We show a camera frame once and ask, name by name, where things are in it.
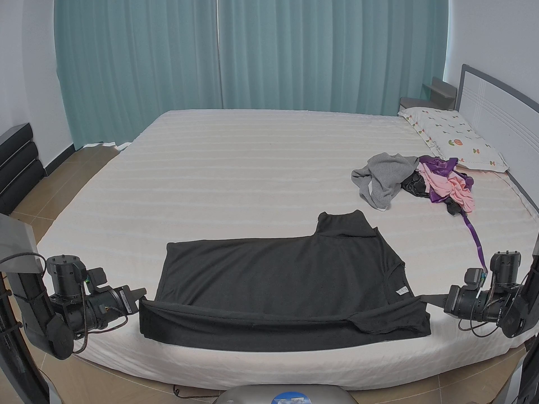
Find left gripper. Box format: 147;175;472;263
90;285;140;326

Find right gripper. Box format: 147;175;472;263
445;284;486;320

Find blue-green curtain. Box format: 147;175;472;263
54;0;222;150
218;0;450;118

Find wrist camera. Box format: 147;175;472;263
463;268;486;290
86;268;107;290

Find bed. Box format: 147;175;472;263
36;63;539;391

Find grey bedside table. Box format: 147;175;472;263
399;77;458;112

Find grey garment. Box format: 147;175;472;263
351;152;420;212

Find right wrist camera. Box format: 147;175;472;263
463;268;486;290

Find white printed pillow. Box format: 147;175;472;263
398;106;510;173

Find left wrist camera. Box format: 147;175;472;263
86;268;107;290

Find black cable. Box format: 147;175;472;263
458;317;507;338
72;315;129;355
172;384;220;400

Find black T-shirt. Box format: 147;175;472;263
138;210;433;353

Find black chest of drawers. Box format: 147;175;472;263
0;122;45;219

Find pile of clothes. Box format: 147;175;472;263
400;154;490;271

